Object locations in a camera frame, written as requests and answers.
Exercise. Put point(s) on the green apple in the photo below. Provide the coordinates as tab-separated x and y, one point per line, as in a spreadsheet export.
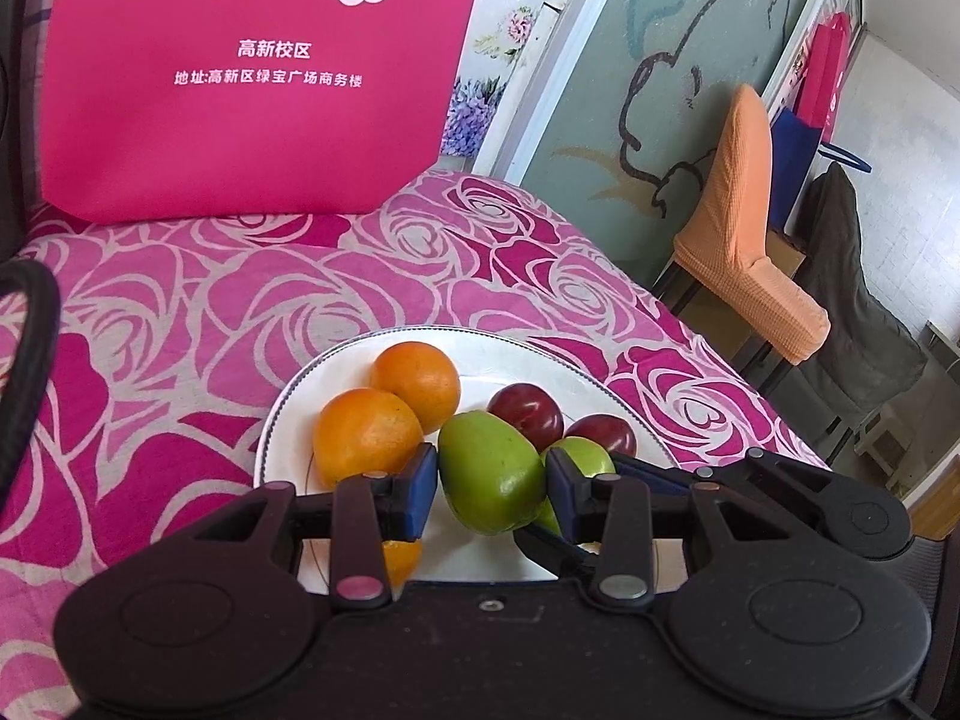
491	472
589	457

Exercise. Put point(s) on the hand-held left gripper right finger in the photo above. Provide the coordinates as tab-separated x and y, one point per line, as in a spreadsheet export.
562	495

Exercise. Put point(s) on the blue bag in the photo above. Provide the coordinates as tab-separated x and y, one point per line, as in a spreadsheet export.
795	165

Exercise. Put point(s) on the small yellow-orange citrus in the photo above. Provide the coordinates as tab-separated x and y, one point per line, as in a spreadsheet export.
401	562

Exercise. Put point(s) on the pink rose tablecloth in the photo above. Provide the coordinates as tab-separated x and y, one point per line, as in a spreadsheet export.
187	300

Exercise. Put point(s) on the pink tote bag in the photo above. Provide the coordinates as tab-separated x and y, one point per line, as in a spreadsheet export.
262	127

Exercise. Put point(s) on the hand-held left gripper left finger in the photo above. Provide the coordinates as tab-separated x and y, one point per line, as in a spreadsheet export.
420	491

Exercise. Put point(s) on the grey covered chair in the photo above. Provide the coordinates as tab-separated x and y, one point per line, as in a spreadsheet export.
855	300

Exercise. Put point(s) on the pink hanging bag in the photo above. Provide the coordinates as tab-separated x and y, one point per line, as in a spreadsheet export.
825	75

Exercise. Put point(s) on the dark red plum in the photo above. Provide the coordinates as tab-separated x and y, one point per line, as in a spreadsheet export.
600	435
525	412

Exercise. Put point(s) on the large orange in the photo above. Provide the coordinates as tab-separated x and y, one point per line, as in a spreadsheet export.
416	382
367	435

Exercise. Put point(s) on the white plate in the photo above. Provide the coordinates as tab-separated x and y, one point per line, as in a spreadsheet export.
487	356

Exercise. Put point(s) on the floral wallpaper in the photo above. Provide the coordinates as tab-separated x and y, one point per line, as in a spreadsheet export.
487	15

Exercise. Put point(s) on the orange covered chair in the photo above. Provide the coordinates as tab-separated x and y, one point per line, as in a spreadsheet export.
742	225

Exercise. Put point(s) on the glass partition with cartoon drawing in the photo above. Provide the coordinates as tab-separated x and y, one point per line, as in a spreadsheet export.
600	52

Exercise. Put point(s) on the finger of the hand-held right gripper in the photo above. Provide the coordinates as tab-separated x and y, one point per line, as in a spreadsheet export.
562	555
720	478

